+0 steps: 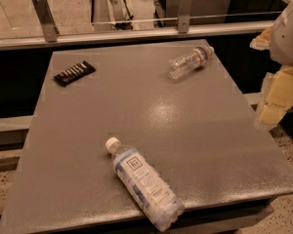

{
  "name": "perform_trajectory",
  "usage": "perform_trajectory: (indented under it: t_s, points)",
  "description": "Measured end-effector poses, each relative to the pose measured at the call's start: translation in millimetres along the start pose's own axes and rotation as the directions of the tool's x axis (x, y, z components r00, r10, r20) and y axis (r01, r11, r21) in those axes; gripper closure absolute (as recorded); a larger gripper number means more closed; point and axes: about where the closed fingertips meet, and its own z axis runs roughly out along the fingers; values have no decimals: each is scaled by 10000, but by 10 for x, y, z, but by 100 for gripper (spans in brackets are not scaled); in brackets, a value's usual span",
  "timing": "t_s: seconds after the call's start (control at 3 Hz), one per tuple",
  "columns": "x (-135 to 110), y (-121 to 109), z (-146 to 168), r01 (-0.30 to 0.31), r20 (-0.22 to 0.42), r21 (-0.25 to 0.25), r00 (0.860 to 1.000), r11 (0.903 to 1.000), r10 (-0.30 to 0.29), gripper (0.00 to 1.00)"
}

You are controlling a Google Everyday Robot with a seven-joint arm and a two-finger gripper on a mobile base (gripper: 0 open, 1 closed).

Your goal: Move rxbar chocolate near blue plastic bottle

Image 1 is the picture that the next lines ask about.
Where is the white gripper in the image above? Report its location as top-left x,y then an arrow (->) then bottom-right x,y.
249,0 -> 293,130

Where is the clear empty plastic bottle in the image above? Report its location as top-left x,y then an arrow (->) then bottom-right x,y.
168,46 -> 214,80

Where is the blue labelled plastic bottle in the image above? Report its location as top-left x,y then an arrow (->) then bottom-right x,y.
105,137 -> 185,232

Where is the right metal bracket post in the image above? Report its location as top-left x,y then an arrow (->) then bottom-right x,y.
178,0 -> 192,33

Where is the metal bracket post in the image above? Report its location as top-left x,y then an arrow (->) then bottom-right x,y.
178,0 -> 192,33
31,0 -> 60,42

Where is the horizontal metal rail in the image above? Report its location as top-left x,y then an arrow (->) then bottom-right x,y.
0,20 -> 273,51

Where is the left metal bracket post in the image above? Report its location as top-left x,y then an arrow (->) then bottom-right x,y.
31,0 -> 60,42

